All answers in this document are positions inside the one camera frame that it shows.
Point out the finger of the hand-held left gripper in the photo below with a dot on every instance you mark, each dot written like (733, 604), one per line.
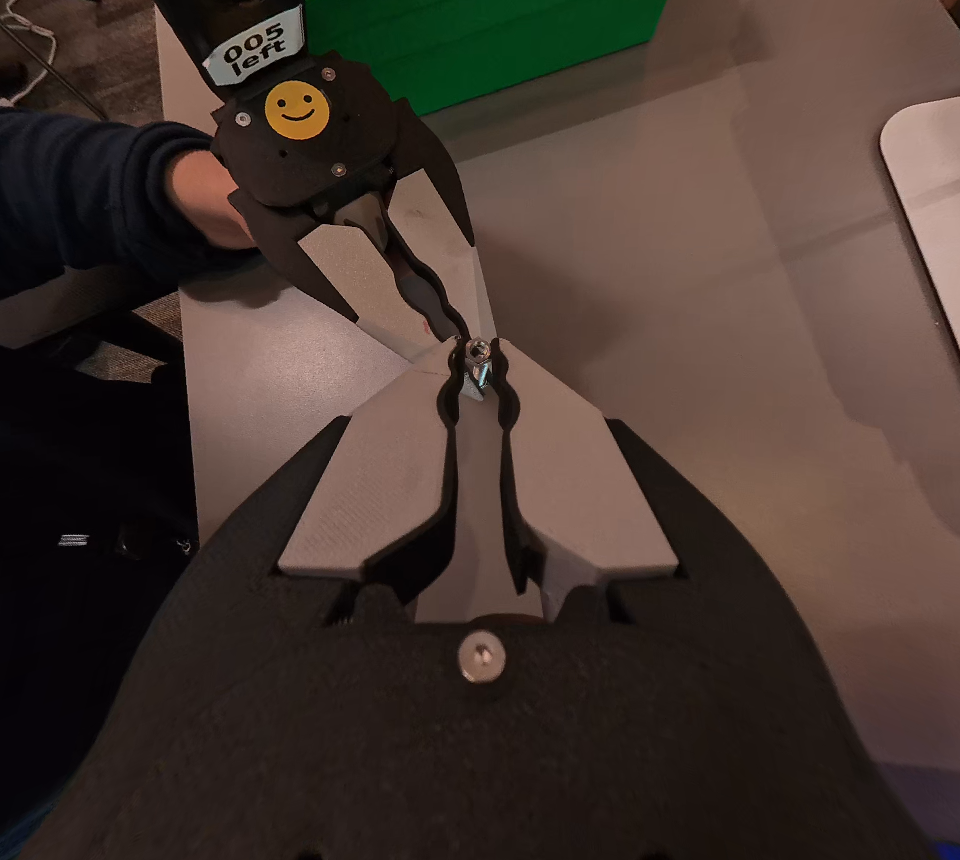
(360, 283)
(442, 238)

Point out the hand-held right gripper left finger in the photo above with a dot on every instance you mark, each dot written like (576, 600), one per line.
(367, 493)

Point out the white tablet stand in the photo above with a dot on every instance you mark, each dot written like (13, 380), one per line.
(930, 200)

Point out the blue plastic bin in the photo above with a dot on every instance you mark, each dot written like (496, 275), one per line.
(946, 849)

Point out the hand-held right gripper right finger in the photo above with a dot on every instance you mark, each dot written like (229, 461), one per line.
(585, 493)

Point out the green plastic bin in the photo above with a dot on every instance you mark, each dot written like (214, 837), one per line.
(487, 28)

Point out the silver hex nut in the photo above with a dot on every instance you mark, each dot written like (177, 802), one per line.
(469, 352)

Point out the person's left hand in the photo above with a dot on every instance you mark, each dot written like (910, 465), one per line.
(210, 200)

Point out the person's left forearm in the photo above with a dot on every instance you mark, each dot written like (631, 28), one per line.
(82, 193)

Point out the silver bolt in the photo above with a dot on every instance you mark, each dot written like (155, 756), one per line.
(477, 374)

